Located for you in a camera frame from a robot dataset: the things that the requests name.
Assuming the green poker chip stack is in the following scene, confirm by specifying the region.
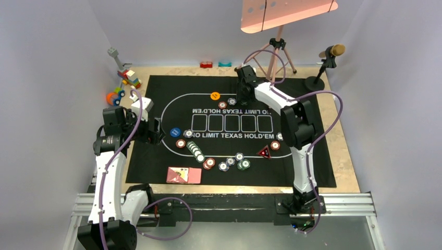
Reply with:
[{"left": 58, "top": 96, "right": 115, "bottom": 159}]
[{"left": 237, "top": 159, "right": 251, "bottom": 171}]

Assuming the gold microphone on stand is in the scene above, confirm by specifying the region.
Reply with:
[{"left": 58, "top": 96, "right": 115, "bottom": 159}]
[{"left": 304, "top": 44, "right": 346, "bottom": 92}]

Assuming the orange toy wheel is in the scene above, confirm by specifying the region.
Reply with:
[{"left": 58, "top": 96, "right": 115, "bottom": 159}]
[{"left": 106, "top": 87, "right": 125, "bottom": 106}]

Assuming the orange big blind button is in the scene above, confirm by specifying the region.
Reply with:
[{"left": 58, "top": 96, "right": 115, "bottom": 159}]
[{"left": 210, "top": 92, "right": 220, "bottom": 101}]

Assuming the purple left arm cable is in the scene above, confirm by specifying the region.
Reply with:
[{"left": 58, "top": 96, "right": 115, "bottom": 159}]
[{"left": 96, "top": 88, "right": 193, "bottom": 250}]

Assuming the red toy block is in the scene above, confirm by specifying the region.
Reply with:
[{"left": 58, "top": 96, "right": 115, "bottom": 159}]
[{"left": 200, "top": 61, "right": 213, "bottom": 68}]

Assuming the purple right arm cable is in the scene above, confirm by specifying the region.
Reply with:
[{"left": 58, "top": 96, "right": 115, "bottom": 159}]
[{"left": 243, "top": 49, "right": 344, "bottom": 235}]

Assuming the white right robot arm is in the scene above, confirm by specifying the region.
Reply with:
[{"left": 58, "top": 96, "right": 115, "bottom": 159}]
[{"left": 235, "top": 65, "right": 318, "bottom": 214}]

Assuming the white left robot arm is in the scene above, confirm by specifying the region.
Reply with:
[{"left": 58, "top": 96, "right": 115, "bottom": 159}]
[{"left": 77, "top": 106, "right": 165, "bottom": 249}]

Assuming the pink music stand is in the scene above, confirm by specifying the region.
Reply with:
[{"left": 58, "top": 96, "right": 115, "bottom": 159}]
[{"left": 235, "top": 0, "right": 338, "bottom": 80}]

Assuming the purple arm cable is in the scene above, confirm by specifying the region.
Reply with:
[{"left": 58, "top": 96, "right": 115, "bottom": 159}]
[
  {"left": 96, "top": 88, "right": 193, "bottom": 250},
  {"left": 243, "top": 49, "right": 344, "bottom": 235}
]

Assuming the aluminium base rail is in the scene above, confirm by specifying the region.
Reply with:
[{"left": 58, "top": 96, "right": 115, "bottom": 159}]
[{"left": 62, "top": 172, "right": 386, "bottom": 250}]

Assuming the blue small blind button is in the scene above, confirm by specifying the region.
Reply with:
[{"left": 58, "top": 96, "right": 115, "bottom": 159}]
[{"left": 169, "top": 127, "right": 181, "bottom": 138}]

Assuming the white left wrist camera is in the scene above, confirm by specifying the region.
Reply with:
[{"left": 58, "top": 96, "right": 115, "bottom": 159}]
[{"left": 131, "top": 97, "right": 154, "bottom": 121}]

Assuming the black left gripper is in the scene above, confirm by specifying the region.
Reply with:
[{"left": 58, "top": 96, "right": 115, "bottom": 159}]
[{"left": 121, "top": 109, "right": 164, "bottom": 145}]

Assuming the black poker felt mat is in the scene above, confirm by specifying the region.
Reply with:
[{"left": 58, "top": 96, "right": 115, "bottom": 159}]
[{"left": 125, "top": 75, "right": 337, "bottom": 189}]

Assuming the colourful toy block train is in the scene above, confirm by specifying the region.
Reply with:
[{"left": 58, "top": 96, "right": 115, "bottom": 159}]
[{"left": 107, "top": 47, "right": 142, "bottom": 89}]

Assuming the red triangular dealer button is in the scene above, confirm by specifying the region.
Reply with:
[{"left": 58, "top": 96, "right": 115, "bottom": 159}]
[{"left": 257, "top": 145, "right": 271, "bottom": 159}]

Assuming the teal toy block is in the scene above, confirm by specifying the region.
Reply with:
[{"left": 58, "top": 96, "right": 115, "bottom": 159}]
[{"left": 218, "top": 60, "right": 232, "bottom": 67}]

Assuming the red poker chip stack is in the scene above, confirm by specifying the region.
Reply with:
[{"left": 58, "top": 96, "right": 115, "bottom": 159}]
[{"left": 203, "top": 158, "right": 215, "bottom": 170}]

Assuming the blue poker chip stack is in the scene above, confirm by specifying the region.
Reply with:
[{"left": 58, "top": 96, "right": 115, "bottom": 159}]
[{"left": 218, "top": 162, "right": 229, "bottom": 172}]

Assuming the red playing card box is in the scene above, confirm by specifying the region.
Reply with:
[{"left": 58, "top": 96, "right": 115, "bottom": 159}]
[{"left": 166, "top": 167, "right": 202, "bottom": 184}]

